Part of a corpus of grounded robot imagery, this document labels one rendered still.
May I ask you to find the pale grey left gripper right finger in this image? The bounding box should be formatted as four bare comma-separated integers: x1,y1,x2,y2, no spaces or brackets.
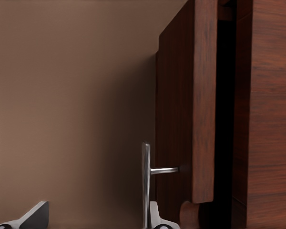
148,201,182,229

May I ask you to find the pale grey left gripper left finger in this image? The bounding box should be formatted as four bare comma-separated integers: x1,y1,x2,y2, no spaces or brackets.
0,200,50,229

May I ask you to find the silver drawer handle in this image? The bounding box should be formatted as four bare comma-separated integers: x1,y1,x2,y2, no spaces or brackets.
141,141,180,229

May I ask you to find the dark wooden drawer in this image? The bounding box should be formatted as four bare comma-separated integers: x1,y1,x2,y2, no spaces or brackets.
155,0,219,229

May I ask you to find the dark wooden cabinet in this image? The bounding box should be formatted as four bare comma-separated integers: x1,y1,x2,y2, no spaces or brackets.
214,0,286,229

